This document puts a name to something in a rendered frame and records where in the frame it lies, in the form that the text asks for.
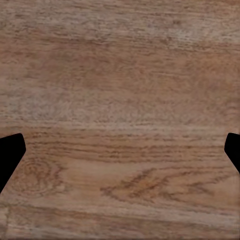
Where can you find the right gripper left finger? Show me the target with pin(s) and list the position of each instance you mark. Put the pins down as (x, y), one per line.
(12, 149)

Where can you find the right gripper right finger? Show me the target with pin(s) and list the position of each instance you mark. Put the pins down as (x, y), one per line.
(232, 148)

